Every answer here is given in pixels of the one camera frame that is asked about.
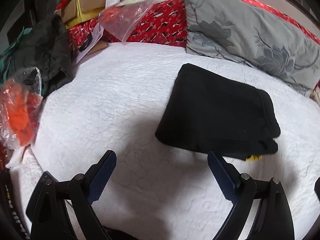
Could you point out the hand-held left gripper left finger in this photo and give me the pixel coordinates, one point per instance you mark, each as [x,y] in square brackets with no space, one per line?
[102,177]

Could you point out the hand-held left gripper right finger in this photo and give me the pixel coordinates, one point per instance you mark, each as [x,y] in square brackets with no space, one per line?
[223,177]

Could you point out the black pants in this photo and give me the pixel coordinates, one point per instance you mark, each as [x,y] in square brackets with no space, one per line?
[215,110]

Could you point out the yellow tag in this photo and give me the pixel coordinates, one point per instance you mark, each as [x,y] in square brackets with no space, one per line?
[253,158]

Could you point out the white quilted bed cover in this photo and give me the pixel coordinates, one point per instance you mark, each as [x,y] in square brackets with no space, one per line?
[112,92]

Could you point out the white cloth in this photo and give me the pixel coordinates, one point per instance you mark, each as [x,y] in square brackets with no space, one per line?
[16,158]

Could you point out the orange cloth in plastic bag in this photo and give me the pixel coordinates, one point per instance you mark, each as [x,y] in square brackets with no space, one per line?
[20,112]

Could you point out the small black object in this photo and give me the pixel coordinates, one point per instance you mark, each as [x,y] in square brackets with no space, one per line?
[86,43]

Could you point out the dark green garment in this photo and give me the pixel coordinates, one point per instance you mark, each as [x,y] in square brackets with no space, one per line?
[47,45]

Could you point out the white paper sheet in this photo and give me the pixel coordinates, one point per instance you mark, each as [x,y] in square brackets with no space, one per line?
[96,33]

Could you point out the grey floral pillow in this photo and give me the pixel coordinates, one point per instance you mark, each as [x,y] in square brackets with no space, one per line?
[237,30]

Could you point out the teal cloth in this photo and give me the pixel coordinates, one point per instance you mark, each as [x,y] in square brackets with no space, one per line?
[6,55]

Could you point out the clear plastic bag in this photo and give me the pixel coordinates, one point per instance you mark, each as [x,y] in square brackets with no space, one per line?
[120,22]

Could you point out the red patterned blanket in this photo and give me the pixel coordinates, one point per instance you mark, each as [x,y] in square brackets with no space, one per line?
[162,27]

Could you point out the cardboard box with yellow tape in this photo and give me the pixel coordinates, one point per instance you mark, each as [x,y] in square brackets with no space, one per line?
[85,5]

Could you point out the dark wooden furniture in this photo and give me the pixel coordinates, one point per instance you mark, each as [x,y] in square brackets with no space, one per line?
[25,5]

